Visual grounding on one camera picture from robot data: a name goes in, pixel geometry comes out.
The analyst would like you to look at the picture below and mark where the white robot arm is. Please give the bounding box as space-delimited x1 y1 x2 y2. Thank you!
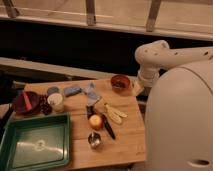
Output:
135 40 213 171

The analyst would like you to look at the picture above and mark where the white plastic cup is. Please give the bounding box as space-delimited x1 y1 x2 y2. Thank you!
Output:
47 93 64 112

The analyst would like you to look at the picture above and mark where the small metal cup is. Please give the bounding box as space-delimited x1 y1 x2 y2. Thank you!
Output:
88 132 102 149

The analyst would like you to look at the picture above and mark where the brown wooden bowl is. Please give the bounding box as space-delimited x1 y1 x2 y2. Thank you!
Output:
110 74 130 91

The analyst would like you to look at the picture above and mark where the light blue cloth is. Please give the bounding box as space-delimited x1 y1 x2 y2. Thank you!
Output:
83 82 101 106

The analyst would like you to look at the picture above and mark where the yellow banana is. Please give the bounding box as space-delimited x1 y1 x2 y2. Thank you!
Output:
105 103 127 124

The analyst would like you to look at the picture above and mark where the red yellow apple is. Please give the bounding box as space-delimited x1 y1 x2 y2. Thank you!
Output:
89 115 103 130

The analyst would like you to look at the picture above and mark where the grey round lid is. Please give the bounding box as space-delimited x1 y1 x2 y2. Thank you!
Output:
47 86 59 96

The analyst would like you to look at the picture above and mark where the dark grape bunch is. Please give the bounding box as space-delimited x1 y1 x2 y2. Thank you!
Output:
39 95 52 115

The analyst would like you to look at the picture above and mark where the dark red bowl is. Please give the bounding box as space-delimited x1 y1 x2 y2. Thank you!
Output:
12 91 39 114

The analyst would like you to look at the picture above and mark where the green plastic tray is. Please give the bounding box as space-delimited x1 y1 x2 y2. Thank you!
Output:
0 113 70 171

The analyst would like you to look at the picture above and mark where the black handled knife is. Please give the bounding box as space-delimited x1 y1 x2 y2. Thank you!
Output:
101 115 116 140

